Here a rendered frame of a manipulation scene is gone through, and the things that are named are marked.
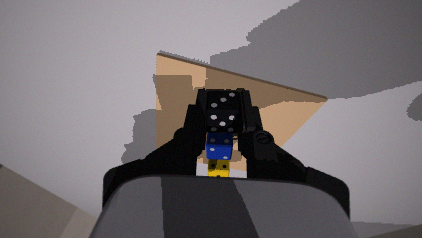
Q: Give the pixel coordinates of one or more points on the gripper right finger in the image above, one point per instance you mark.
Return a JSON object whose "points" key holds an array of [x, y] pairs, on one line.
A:
{"points": [[266, 160]]}

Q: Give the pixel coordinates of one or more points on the tan flat square mat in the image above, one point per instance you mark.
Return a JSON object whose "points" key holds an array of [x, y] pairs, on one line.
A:
{"points": [[283, 110]]}

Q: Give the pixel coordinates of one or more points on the black die with white pips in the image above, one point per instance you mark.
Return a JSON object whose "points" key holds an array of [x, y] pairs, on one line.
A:
{"points": [[223, 112]]}

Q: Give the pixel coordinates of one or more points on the blue die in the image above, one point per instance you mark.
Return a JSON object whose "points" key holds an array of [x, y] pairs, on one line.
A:
{"points": [[219, 146]]}

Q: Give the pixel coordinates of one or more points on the yellow die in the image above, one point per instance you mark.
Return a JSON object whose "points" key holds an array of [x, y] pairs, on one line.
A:
{"points": [[219, 168]]}

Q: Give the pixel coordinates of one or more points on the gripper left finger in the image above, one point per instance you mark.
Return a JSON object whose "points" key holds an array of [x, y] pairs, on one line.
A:
{"points": [[176, 157]]}

